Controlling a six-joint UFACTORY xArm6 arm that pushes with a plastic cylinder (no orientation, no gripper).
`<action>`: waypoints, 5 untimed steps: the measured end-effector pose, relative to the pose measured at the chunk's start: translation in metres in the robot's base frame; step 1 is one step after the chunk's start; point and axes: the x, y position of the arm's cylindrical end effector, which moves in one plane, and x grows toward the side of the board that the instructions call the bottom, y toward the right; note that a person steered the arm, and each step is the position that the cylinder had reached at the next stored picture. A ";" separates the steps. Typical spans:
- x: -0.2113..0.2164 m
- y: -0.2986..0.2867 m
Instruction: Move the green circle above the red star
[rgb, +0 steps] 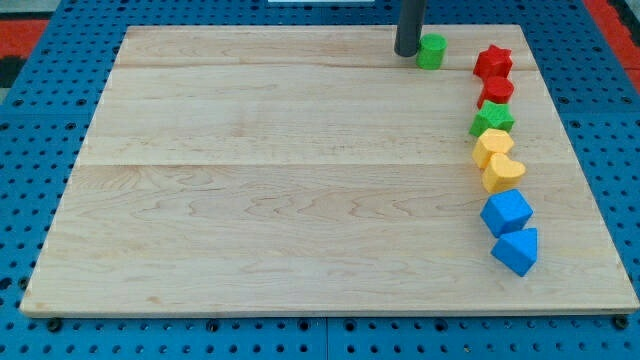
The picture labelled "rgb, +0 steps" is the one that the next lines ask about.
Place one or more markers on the green star block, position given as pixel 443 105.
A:
pixel 492 115

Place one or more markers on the blue cube block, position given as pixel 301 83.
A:
pixel 506 212

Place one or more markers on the yellow hexagon block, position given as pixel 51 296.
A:
pixel 490 142

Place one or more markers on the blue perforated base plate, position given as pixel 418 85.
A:
pixel 47 111

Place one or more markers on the blue triangle block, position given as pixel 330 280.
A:
pixel 517 250

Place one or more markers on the red cylinder block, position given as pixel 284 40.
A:
pixel 496 89

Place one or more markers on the light wooden board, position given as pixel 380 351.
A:
pixel 251 171

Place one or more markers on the red star block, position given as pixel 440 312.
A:
pixel 493 62

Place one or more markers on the green cylinder block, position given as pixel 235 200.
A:
pixel 432 48

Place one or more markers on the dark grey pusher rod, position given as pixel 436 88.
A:
pixel 409 27

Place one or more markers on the yellow heart block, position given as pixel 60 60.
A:
pixel 502 173

